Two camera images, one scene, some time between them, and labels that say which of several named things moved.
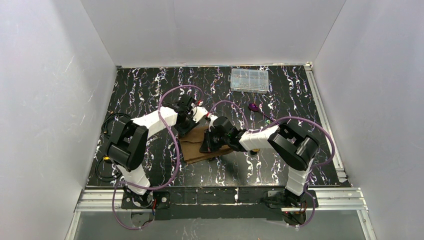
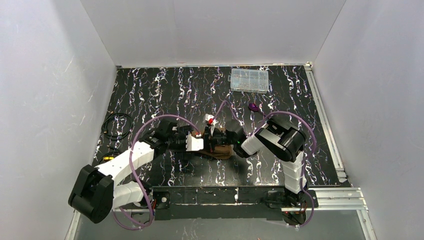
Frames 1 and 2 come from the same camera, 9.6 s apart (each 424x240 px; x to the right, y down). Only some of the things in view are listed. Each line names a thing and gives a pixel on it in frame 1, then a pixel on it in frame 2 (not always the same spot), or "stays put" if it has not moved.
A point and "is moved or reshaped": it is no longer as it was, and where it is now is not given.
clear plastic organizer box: [249, 80] stays put
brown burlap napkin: [191, 143] is moved or reshaped
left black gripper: [187, 125] -> [185, 139]
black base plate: [220, 203] stays put
